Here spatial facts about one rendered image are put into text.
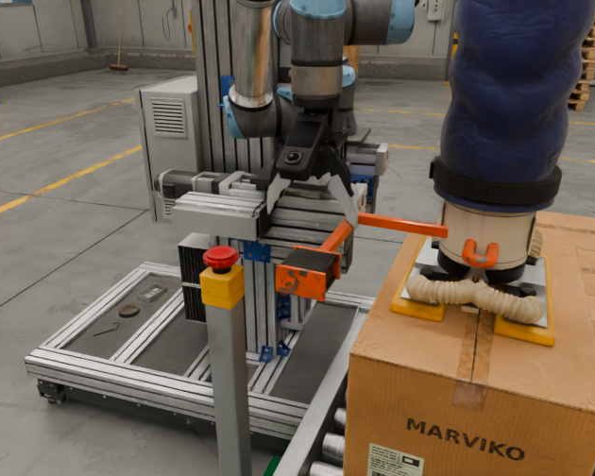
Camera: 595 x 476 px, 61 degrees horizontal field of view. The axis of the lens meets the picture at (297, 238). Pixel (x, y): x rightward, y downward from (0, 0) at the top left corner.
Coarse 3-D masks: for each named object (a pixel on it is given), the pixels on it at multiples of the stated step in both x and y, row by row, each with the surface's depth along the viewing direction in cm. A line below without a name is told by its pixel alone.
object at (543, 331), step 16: (528, 256) 109; (544, 256) 115; (512, 288) 101; (528, 288) 97; (544, 304) 96; (496, 320) 92; (512, 320) 92; (544, 320) 91; (512, 336) 90; (528, 336) 89; (544, 336) 88
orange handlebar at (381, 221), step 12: (360, 216) 106; (372, 216) 105; (384, 216) 105; (336, 228) 100; (348, 228) 101; (384, 228) 104; (396, 228) 103; (408, 228) 102; (420, 228) 101; (432, 228) 100; (444, 228) 100; (336, 240) 95; (468, 240) 95; (468, 252) 90; (492, 252) 90; (480, 264) 88; (492, 264) 89
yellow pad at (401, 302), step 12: (420, 240) 123; (408, 264) 112; (408, 276) 107; (432, 276) 102; (444, 276) 106; (396, 300) 98; (408, 300) 98; (396, 312) 98; (408, 312) 97; (420, 312) 96; (432, 312) 95; (444, 312) 97
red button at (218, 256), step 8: (216, 248) 103; (224, 248) 103; (232, 248) 103; (208, 256) 100; (216, 256) 100; (224, 256) 100; (232, 256) 100; (208, 264) 100; (216, 264) 99; (224, 264) 99; (232, 264) 101; (216, 272) 101; (224, 272) 101
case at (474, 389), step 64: (576, 256) 120; (384, 320) 96; (448, 320) 96; (576, 320) 96; (384, 384) 87; (448, 384) 82; (512, 384) 80; (576, 384) 80; (384, 448) 93; (448, 448) 88; (512, 448) 83; (576, 448) 78
